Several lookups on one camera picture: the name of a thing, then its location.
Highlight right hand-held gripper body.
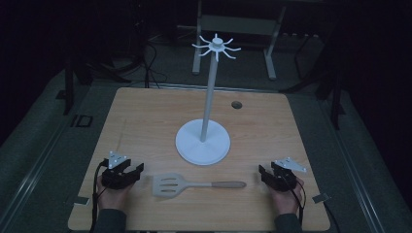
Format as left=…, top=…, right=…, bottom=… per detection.
left=262, top=156, right=308, bottom=193

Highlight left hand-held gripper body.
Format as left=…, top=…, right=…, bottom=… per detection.
left=101, top=150, right=141, bottom=190

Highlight person's left hand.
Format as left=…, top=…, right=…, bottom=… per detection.
left=96, top=176, right=134, bottom=212

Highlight person's right hand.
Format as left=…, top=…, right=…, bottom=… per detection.
left=269, top=177, right=306, bottom=216

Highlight grey tape strip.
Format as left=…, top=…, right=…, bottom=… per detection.
left=312, top=192, right=332, bottom=205
left=73, top=195, right=91, bottom=207

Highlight white utensil hook stand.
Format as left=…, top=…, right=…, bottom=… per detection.
left=175, top=32, right=243, bottom=167

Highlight dark metal stand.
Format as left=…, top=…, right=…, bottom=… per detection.
left=55, top=57, right=86, bottom=117
left=315, top=48, right=346, bottom=131

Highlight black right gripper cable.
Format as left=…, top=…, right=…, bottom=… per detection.
left=282, top=174, right=307, bottom=229

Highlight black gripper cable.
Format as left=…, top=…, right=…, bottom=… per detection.
left=89, top=158, right=109, bottom=233
left=282, top=174, right=307, bottom=229

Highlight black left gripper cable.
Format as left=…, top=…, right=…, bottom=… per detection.
left=89, top=158, right=109, bottom=233

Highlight grey slotted spatula wooden handle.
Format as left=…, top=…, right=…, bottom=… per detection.
left=152, top=172, right=248, bottom=199

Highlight black rectangular floor bracket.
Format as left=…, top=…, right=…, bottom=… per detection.
left=70, top=114, right=94, bottom=128

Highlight black floor cables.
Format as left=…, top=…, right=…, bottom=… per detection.
left=141, top=41, right=169, bottom=89

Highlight white metal table frame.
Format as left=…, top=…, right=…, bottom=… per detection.
left=191, top=0, right=288, bottom=82

